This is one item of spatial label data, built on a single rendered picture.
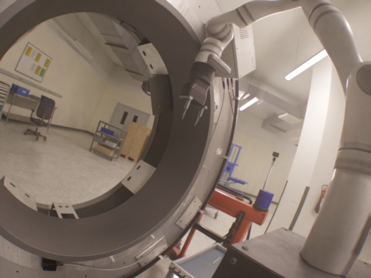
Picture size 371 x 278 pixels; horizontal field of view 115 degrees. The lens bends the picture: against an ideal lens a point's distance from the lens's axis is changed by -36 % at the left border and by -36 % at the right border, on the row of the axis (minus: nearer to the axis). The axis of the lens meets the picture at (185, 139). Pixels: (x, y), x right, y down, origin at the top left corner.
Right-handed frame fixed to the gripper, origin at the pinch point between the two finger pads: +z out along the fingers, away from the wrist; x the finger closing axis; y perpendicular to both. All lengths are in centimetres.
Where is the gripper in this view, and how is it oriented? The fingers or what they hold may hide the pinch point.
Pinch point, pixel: (189, 122)
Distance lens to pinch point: 51.7
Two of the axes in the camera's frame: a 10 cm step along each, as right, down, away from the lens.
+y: -6.2, -2.0, 7.6
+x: -7.0, -3.0, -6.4
